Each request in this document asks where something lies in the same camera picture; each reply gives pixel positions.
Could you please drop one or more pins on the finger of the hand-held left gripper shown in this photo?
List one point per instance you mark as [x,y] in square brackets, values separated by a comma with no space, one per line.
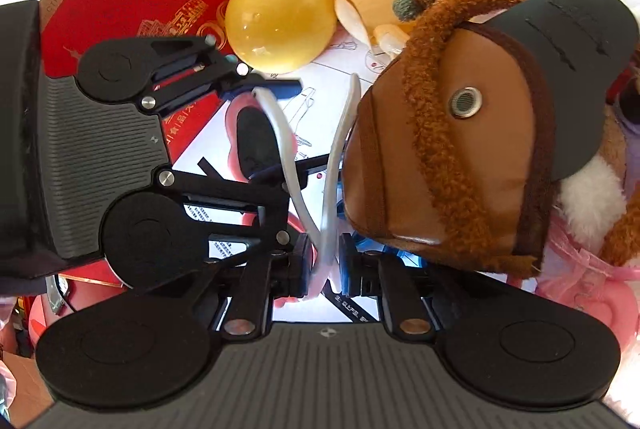
[270,209]
[280,85]

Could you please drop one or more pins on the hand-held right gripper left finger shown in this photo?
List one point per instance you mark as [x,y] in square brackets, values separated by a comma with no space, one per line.
[301,264]

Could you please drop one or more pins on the pink white sunglasses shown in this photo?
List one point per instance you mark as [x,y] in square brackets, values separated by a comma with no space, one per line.
[255,139]

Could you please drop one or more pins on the blue gear toy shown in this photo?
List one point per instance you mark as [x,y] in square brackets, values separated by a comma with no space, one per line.
[395,256]

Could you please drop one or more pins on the yellow plastic ball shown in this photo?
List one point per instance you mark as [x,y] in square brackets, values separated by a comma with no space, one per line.
[275,19]

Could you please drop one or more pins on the pink headband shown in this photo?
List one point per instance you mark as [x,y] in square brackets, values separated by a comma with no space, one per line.
[607,309]

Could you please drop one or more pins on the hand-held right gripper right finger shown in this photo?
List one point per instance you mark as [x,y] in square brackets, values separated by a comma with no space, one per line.
[350,266]

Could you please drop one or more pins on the white fluffy plush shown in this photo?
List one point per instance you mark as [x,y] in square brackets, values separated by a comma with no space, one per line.
[590,199]

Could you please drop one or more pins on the printed instruction sheet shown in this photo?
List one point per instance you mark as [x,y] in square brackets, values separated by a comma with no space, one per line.
[315,119]

